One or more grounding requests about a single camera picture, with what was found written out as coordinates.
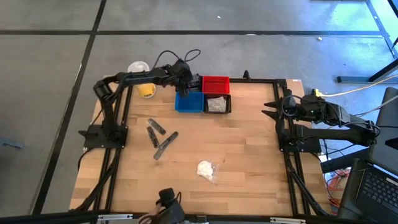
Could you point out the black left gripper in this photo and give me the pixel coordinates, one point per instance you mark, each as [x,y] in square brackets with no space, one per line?
[183,76]

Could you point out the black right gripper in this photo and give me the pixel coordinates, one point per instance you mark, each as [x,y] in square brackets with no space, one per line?
[289,109]

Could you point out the long dark slim packet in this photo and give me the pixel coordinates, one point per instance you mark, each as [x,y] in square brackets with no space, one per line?
[166,144]

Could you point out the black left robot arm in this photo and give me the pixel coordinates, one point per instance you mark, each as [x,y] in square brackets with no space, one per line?
[107,118]

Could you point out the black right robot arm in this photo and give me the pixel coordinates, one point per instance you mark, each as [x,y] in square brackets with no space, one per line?
[335,133]

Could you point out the black plastic mesh basket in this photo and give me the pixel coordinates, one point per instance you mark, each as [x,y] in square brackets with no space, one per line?
[200,89]
[228,105]

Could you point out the blue plastic mesh basket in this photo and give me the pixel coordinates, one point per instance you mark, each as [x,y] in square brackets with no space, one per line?
[189,104]

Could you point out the red plastic mesh basket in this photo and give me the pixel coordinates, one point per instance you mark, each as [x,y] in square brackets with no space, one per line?
[216,84]

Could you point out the yellow white wipes canister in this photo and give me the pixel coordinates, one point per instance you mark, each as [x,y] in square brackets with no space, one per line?
[138,67]

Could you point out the black stand base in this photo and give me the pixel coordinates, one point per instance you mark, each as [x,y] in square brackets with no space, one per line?
[342,161]

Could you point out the clear bag of cotton swabs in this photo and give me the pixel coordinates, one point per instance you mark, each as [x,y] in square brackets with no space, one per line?
[204,169]

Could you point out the grey blue desk foot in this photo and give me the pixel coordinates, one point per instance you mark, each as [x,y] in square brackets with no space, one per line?
[360,79]
[12,143]

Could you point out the black monitor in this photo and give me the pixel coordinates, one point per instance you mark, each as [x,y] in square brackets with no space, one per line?
[385,140]

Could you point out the black laptop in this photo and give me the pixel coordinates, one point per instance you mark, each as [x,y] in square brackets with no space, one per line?
[379,189]

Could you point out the black side desk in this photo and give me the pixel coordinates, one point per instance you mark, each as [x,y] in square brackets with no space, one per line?
[379,21]

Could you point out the black aluminium table frame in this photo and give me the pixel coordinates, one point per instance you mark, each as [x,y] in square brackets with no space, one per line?
[255,80]

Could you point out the black hook bracket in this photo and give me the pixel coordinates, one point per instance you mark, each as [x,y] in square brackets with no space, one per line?
[246,74]

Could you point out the silver metal bracket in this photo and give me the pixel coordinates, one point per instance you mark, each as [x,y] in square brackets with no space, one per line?
[115,217]
[287,220]

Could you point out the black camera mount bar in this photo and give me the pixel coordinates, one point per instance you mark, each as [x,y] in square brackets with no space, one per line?
[46,217]

